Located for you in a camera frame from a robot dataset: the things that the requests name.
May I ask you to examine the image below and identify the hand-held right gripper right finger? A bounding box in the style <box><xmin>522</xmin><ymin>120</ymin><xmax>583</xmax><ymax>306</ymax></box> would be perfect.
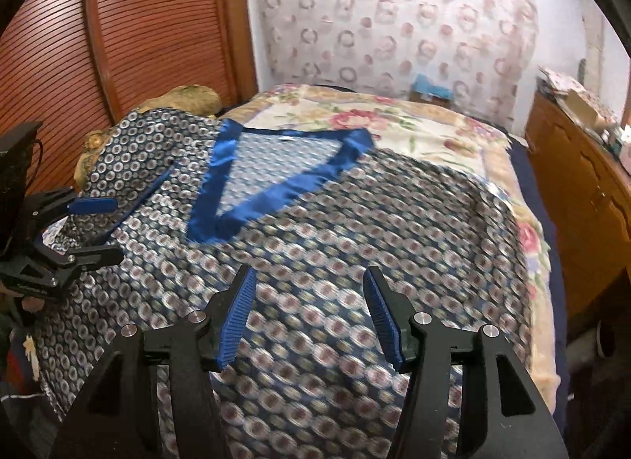
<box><xmin>362</xmin><ymin>266</ymin><xmax>570</xmax><ymax>459</ymax></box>

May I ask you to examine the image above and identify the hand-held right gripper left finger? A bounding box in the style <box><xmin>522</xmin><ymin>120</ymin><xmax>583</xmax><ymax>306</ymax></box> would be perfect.
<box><xmin>49</xmin><ymin>266</ymin><xmax>258</xmax><ymax>459</ymax></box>

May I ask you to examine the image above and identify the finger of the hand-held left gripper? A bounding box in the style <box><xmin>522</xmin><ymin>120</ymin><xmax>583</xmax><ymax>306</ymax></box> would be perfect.
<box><xmin>37</xmin><ymin>244</ymin><xmax>124</xmax><ymax>287</ymax></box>
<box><xmin>24</xmin><ymin>187</ymin><xmax>118</xmax><ymax>243</ymax></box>

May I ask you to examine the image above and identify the dark checkered patterned blanket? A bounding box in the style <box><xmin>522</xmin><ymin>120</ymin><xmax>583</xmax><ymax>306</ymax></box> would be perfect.
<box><xmin>37</xmin><ymin>106</ymin><xmax>536</xmax><ymax>459</ymax></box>

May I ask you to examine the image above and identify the yellow-brown pillow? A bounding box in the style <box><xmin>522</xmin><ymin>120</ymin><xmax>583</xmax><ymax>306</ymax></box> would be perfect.
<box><xmin>74</xmin><ymin>85</ymin><xmax>222</xmax><ymax>188</ymax></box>

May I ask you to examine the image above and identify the navy printed cloth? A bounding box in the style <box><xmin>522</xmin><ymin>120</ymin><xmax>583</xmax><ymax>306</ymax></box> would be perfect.
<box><xmin>0</xmin><ymin>326</ymin><xmax>50</xmax><ymax>459</ymax></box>

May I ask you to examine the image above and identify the navy bed sheet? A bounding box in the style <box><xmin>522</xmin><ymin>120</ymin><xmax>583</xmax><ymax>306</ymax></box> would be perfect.
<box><xmin>508</xmin><ymin>136</ymin><xmax>568</xmax><ymax>336</ymax></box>

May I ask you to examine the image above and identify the wooden slatted sliding door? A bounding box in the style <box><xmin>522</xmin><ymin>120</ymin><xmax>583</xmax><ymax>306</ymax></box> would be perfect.
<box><xmin>0</xmin><ymin>0</ymin><xmax>257</xmax><ymax>184</ymax></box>

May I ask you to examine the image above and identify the cream floral blanket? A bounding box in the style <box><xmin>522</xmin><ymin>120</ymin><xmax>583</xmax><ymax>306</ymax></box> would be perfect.
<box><xmin>241</xmin><ymin>84</ymin><xmax>563</xmax><ymax>410</ymax></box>

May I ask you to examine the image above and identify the small blue box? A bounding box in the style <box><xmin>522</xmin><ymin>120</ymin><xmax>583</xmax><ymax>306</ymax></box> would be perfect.
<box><xmin>411</xmin><ymin>73</ymin><xmax>454</xmax><ymax>105</ymax></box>

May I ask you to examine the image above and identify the wooden cabinet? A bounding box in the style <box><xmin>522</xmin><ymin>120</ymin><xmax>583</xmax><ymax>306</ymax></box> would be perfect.
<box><xmin>525</xmin><ymin>91</ymin><xmax>631</xmax><ymax>322</ymax></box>

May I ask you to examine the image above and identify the clutter on cabinet top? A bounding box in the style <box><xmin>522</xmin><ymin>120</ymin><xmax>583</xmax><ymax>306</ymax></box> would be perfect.
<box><xmin>537</xmin><ymin>67</ymin><xmax>617</xmax><ymax>129</ymax></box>

